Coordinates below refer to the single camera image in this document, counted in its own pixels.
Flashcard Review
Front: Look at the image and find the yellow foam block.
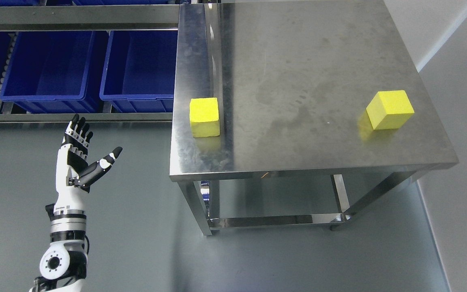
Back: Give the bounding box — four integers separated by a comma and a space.
366, 90, 415, 131
189, 97, 221, 138

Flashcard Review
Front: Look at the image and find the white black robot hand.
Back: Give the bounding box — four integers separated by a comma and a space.
53, 114, 123, 215

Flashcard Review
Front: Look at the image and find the stainless steel table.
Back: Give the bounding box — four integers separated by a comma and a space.
170, 0, 459, 236

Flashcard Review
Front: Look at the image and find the grey metal shelf rack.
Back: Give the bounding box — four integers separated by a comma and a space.
0, 4, 180, 124

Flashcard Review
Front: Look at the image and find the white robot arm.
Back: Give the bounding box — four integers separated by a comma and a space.
29, 204, 89, 292

